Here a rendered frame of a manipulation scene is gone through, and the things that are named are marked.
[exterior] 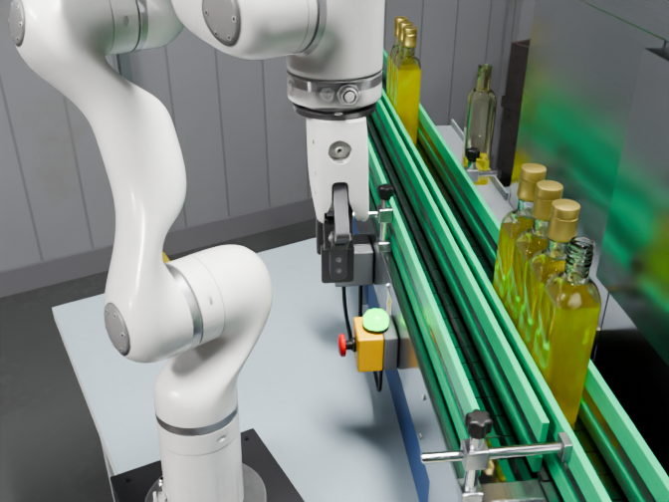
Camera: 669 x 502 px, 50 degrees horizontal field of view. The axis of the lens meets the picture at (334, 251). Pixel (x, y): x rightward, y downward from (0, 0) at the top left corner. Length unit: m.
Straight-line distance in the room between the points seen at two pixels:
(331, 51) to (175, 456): 0.67
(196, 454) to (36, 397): 1.79
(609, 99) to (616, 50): 0.07
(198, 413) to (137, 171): 0.34
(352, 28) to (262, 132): 2.90
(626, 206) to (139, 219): 0.64
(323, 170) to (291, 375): 0.94
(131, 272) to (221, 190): 2.60
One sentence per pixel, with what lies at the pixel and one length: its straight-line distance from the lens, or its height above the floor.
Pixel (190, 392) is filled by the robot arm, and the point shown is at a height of 1.06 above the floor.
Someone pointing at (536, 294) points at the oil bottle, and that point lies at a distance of 0.95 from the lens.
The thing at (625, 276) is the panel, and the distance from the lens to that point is 1.06.
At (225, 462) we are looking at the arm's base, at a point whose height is 0.94.
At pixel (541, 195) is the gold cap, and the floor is 1.32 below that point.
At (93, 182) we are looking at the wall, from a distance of 3.30.
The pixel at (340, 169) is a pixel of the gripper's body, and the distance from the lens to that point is 0.63.
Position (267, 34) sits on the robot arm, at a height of 1.59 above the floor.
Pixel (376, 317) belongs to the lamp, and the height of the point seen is 1.02.
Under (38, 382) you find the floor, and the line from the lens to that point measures 2.88.
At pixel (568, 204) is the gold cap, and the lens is 0.92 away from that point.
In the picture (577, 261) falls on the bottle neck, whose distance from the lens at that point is 0.88.
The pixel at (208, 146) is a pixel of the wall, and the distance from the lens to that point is 3.40.
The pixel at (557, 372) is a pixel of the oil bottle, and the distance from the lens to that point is 0.95.
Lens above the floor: 1.71
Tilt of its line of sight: 30 degrees down
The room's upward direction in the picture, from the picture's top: straight up
